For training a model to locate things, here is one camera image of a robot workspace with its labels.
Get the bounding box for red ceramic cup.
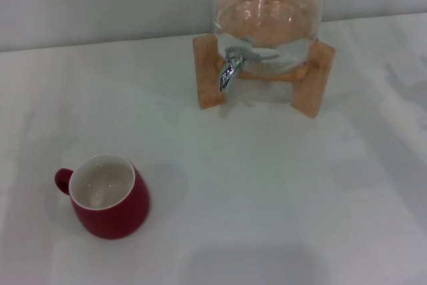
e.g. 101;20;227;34
54;154;151;240

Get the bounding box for chrome faucet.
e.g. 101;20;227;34
218;45;261;93

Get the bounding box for wooden dispenser stand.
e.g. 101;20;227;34
192;33;336;119

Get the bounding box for glass water dispenser jar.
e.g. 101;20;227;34
210;0;324;75

